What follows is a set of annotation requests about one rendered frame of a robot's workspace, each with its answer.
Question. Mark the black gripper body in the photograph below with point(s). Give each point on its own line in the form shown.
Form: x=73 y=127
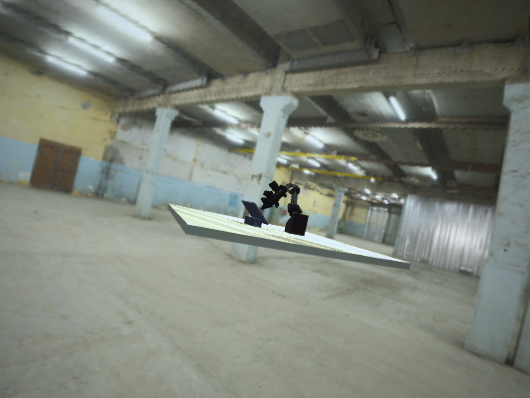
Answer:
x=273 y=201

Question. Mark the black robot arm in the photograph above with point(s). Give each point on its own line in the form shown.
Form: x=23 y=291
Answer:
x=281 y=191

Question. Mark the grey switch panel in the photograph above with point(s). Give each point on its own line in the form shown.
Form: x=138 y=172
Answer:
x=257 y=217

